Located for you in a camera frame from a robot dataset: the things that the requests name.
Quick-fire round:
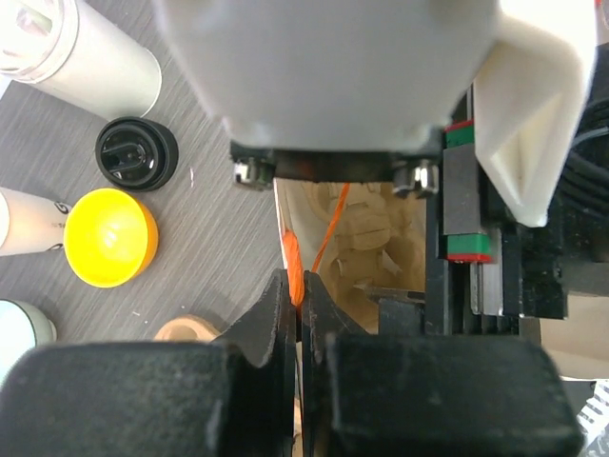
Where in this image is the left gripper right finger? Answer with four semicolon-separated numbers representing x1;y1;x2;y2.
301;273;583;456

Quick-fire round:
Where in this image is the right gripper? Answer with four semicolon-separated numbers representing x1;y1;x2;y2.
368;89;608;335

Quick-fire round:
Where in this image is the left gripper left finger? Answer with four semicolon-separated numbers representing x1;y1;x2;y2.
1;270;295;456

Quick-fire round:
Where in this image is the brown paper bag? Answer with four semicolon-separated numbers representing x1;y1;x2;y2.
275;180;608;456

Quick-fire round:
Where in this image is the orange bowl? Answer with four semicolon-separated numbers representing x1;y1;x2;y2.
64;188;160;288

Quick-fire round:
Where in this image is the pale green bowl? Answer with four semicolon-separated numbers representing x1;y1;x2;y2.
0;299;57;382

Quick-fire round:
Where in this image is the stack of black lids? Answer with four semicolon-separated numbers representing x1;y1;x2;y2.
95;117;179;192

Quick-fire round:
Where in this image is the stack of paper cups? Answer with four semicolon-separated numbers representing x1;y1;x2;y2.
1;188;71;256

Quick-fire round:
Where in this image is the white straw holder cup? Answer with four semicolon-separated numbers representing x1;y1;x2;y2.
1;1;162;120

